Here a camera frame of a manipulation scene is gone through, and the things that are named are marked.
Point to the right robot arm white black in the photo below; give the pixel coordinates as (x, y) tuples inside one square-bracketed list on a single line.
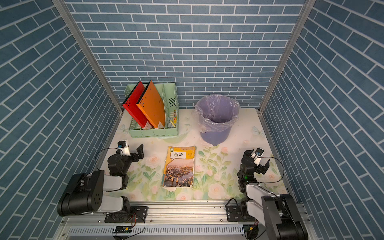
[(277, 212)]

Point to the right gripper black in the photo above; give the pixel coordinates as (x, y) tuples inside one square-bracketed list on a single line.
[(262, 170)]

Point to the small black electronics box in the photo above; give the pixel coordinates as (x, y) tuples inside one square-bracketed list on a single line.
[(125, 230)]

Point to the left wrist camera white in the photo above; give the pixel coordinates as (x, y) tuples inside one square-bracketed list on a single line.
[(123, 148)]

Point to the clear plastic bin liner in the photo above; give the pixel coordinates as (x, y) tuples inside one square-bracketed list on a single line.
[(217, 115)]

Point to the purple trash bin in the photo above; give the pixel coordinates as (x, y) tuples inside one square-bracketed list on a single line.
[(217, 120)]

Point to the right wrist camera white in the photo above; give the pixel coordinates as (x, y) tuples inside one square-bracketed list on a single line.
[(257, 156)]

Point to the English textbook yellow cover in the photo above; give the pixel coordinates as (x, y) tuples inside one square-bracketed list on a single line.
[(179, 167)]

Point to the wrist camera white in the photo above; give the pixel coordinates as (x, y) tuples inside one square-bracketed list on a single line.
[(123, 148), (257, 156)]

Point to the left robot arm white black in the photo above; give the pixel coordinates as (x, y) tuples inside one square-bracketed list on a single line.
[(87, 193)]

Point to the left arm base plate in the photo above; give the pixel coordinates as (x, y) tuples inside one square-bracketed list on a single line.
[(137, 214)]

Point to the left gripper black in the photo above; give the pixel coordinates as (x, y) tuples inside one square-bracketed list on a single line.
[(140, 154)]

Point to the aluminium mounting rail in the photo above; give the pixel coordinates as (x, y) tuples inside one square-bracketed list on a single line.
[(179, 220)]

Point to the red file folder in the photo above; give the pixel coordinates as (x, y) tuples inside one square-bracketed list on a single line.
[(130, 105)]

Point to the floral table mat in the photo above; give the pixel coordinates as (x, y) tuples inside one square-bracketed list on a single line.
[(216, 167)]

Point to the green plastic file rack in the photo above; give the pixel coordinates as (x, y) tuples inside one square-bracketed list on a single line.
[(168, 93)]

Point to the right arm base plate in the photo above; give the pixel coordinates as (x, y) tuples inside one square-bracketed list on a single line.
[(239, 214)]

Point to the orange file folder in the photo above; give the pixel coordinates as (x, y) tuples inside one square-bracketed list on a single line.
[(152, 106)]

